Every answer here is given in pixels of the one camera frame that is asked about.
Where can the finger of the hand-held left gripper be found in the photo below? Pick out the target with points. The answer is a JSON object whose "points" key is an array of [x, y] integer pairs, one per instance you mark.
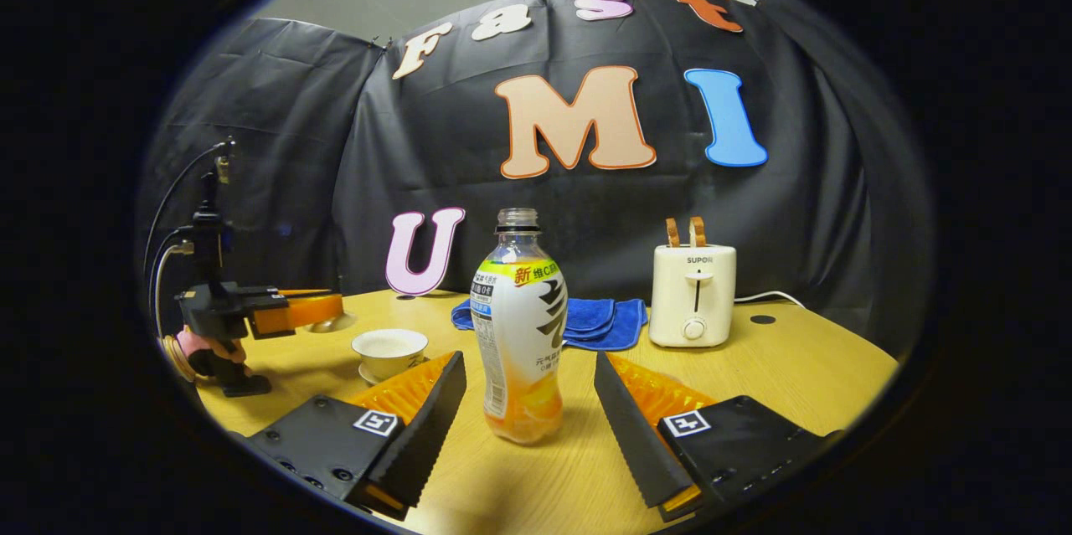
{"points": [[310, 311]]}

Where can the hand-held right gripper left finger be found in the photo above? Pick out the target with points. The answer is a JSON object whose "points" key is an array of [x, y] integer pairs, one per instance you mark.
{"points": [[427, 434]]}

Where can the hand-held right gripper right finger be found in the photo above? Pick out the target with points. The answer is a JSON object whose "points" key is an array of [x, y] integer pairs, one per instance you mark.
{"points": [[636, 443]]}

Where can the cream teacup lid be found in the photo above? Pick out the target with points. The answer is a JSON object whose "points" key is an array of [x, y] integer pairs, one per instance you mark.
{"points": [[335, 324]]}

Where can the cream teacup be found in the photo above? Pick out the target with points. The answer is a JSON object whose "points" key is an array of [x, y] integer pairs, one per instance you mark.
{"points": [[389, 361]]}

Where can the clear labelled water bottle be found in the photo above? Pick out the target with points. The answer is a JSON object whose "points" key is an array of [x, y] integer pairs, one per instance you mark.
{"points": [[519, 326]]}

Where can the blue folded towel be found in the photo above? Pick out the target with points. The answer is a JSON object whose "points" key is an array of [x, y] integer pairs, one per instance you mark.
{"points": [[603, 321]]}

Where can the white toaster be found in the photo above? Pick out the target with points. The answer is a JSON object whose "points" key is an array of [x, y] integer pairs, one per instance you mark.
{"points": [[691, 292]]}

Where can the toast slice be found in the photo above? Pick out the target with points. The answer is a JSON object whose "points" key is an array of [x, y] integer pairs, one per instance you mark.
{"points": [[672, 232], [698, 231]]}

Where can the black backdrop cloth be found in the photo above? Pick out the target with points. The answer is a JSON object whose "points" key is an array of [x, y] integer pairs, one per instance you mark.
{"points": [[628, 208]]}

